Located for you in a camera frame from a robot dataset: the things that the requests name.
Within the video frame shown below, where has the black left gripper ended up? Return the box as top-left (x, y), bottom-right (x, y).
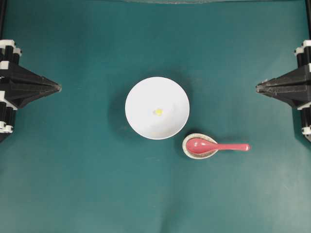
top-left (0, 39), bottom-right (61, 143)

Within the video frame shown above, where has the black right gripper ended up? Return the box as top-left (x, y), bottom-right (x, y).
top-left (256, 39), bottom-right (311, 142)

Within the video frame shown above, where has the pink ceramic spoon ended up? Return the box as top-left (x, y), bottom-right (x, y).
top-left (186, 138), bottom-right (250, 154)

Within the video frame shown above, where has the speckled egg-shaped spoon rest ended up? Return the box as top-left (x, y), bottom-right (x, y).
top-left (182, 133), bottom-right (218, 159)

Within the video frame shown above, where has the white round bowl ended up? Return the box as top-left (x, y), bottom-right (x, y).
top-left (124, 77), bottom-right (190, 140)

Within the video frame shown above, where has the yellow hexagonal prism block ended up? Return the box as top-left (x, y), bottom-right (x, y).
top-left (153, 108), bottom-right (163, 116)

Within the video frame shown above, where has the black left frame post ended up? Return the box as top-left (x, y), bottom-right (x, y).
top-left (0, 0), bottom-right (7, 39)

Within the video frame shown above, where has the black frame post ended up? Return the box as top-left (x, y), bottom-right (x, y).
top-left (305, 0), bottom-right (311, 39)
top-left (0, 0), bottom-right (7, 39)

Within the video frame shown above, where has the black right frame post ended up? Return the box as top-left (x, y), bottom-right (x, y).
top-left (305, 0), bottom-right (311, 39)

